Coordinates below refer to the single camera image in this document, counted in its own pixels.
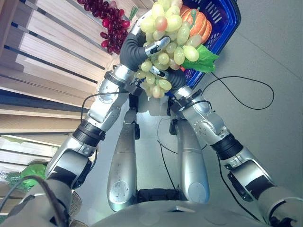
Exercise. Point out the green grape bunch with leaf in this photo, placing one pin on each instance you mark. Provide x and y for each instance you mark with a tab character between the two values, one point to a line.
174	23

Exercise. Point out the woven wicker basket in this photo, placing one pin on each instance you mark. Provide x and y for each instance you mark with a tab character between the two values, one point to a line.
76	204

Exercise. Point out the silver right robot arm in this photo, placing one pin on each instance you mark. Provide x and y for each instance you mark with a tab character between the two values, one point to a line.
208	123

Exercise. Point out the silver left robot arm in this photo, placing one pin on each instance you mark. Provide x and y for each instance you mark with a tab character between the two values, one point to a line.
104	111

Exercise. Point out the green leafy vegetable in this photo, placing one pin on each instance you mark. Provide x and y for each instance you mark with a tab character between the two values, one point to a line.
33	173

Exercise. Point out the orange pumpkin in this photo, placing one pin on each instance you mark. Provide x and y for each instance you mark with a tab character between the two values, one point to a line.
201	26

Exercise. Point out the wooden slatted shelf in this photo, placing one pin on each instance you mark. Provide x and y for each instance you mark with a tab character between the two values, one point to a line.
47	59

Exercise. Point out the green vegetable stalks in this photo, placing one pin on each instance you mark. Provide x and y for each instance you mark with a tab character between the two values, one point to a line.
134	10

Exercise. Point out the red grape bunch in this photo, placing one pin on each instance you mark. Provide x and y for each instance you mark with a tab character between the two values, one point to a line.
113	23

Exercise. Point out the silver robot leg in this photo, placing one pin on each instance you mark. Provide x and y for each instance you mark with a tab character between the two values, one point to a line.
123	165
191	163

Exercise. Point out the silver left robot leg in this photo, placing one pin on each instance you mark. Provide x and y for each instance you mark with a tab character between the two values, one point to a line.
123	165

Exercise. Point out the blue plastic shopping basket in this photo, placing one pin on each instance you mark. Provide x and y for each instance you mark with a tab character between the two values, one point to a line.
225	21

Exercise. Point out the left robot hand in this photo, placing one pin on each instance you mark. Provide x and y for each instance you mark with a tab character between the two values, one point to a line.
129	53

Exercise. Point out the silver right robot leg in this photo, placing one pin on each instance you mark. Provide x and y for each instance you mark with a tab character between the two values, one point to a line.
191	163

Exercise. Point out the grey robot torso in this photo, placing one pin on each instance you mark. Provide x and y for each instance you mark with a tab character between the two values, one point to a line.
175	216

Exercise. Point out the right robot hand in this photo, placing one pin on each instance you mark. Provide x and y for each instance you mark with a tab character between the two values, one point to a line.
177	80

